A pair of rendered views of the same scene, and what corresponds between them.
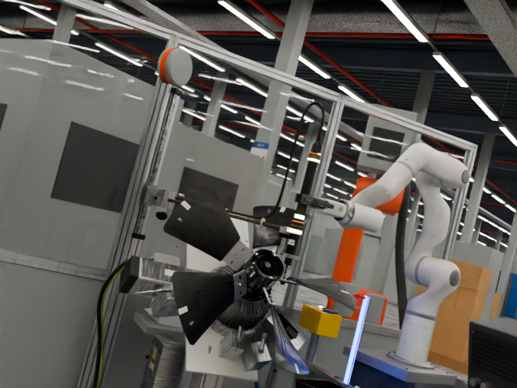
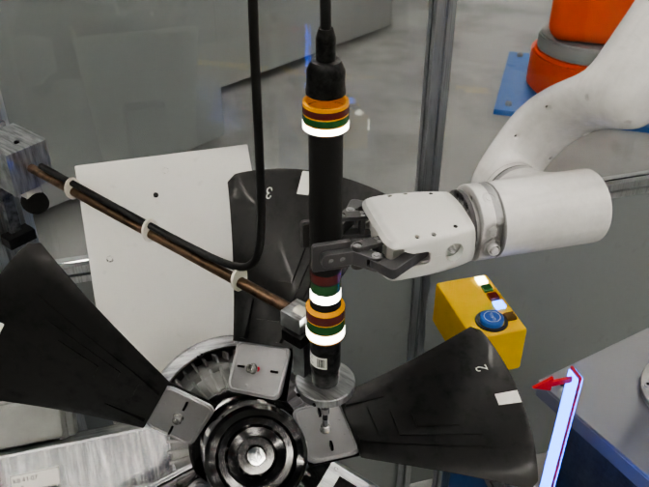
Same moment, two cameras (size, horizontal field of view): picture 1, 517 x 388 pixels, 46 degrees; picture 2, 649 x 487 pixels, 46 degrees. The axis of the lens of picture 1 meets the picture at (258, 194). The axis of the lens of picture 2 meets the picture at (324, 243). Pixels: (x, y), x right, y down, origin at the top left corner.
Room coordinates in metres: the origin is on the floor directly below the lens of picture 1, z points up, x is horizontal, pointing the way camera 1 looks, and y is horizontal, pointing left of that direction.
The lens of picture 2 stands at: (1.45, -0.24, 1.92)
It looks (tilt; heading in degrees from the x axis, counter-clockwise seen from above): 35 degrees down; 8
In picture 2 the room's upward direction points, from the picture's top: straight up
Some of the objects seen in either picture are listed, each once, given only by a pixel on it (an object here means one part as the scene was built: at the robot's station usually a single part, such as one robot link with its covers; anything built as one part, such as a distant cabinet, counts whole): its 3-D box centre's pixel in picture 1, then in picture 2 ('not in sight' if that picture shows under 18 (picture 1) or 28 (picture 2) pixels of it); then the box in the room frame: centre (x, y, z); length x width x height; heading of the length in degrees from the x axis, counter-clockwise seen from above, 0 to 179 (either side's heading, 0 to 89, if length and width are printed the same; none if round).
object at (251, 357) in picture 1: (255, 356); not in sight; (2.09, -0.12, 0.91); 0.12 x 0.08 x 0.12; 23
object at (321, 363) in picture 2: (303, 199); (325, 245); (2.10, -0.16, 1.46); 0.04 x 0.04 x 0.46
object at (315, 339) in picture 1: (313, 346); not in sight; (2.51, -0.37, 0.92); 0.03 x 0.03 x 0.12; 23
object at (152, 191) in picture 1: (158, 197); (12, 157); (2.43, 0.38, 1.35); 0.10 x 0.07 x 0.08; 58
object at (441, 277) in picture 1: (433, 288); not in sight; (2.42, -0.76, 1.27); 0.19 x 0.12 x 0.24; 35
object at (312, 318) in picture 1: (319, 322); (476, 327); (2.51, -0.37, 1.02); 0.16 x 0.10 x 0.11; 23
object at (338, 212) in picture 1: (329, 207); (421, 229); (2.14, -0.25, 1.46); 0.11 x 0.10 x 0.07; 113
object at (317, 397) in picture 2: (289, 242); (318, 353); (2.11, -0.15, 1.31); 0.09 x 0.07 x 0.10; 58
